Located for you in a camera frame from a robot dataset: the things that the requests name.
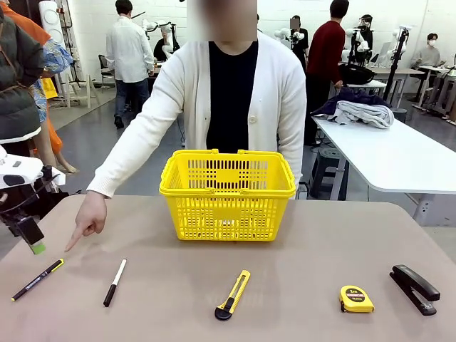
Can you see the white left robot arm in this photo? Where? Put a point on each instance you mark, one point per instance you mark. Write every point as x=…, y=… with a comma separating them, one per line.
x=19, y=167

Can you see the yellow hanging bag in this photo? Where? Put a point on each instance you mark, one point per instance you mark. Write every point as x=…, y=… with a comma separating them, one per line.
x=50, y=89

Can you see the yellow black utility knife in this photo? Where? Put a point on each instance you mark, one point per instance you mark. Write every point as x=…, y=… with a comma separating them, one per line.
x=233, y=294

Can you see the black white marker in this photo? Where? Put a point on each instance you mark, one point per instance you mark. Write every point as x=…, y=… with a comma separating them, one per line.
x=114, y=283

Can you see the orange garment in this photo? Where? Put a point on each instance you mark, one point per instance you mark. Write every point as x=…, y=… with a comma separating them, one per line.
x=53, y=137

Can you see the white wooden stand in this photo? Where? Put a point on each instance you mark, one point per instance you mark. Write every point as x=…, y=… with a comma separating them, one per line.
x=83, y=89

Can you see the black pen yellow cap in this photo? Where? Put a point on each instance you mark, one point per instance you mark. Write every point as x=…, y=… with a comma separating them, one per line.
x=37, y=280

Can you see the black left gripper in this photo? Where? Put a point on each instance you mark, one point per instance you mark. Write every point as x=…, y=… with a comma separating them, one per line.
x=9, y=224

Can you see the person's left forearm white sleeve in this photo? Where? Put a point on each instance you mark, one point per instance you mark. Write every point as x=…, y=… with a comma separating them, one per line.
x=294, y=149

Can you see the man in white shirt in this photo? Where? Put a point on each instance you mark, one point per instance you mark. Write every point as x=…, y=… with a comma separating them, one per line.
x=128, y=50

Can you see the white tall cylinder appliance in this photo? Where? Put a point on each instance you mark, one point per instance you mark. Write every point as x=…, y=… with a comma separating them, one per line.
x=51, y=19

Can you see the person in white cardigan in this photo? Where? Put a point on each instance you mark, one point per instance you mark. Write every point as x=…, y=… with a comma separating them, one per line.
x=185, y=89

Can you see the black tripod stand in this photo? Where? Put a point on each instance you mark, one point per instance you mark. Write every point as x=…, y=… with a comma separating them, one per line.
x=395, y=67

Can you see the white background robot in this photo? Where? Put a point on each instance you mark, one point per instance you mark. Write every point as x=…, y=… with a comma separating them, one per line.
x=165, y=37

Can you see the person's right forearm white sleeve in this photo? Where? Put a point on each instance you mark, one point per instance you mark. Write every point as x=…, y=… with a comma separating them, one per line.
x=124, y=160

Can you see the person in red sweater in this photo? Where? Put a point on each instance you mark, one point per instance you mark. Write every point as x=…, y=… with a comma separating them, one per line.
x=326, y=50

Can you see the person in black clothes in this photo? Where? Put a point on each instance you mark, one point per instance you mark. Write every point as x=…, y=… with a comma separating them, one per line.
x=298, y=39

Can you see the pile of clothes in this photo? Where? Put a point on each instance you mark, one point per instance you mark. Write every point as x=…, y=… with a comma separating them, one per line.
x=356, y=95

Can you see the person's right hand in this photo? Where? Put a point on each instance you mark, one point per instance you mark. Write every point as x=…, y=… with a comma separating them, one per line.
x=90, y=215

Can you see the dark green jacket mannequin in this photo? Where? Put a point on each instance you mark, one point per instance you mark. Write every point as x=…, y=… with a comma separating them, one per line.
x=18, y=78

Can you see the yellow plastic shopping basket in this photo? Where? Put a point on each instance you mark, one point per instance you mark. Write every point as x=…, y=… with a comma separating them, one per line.
x=224, y=214

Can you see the black stapler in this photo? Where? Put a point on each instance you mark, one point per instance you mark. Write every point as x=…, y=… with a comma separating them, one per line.
x=415, y=285

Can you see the large white table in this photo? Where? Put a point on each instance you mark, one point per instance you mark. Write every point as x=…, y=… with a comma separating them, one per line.
x=392, y=156

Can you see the black plastic stool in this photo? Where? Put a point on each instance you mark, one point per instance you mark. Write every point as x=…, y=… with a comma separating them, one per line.
x=327, y=167

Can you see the grey crumpled garment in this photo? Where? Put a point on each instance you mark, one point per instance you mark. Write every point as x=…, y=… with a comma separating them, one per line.
x=367, y=112

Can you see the black office chair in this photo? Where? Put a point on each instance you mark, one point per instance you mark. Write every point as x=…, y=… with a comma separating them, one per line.
x=105, y=69

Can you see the blue patterned garment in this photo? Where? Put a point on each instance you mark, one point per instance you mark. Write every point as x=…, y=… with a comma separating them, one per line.
x=57, y=57

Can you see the seated person with mask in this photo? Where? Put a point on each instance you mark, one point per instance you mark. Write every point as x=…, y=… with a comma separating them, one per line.
x=427, y=53

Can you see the yellow tape measure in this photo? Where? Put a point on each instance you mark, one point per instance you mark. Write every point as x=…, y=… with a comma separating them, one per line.
x=356, y=298

